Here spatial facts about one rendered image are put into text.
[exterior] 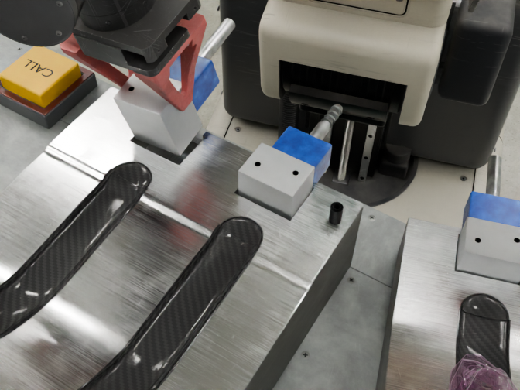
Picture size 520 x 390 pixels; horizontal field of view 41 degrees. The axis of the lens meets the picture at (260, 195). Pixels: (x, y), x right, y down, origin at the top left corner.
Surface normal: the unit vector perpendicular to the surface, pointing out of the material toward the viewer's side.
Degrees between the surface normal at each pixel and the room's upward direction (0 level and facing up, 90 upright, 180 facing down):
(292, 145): 0
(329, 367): 0
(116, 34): 13
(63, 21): 95
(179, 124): 81
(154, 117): 99
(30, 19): 95
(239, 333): 4
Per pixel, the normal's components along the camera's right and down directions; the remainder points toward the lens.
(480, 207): 0.01, -0.62
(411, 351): 0.11, -0.86
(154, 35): -0.20, -0.56
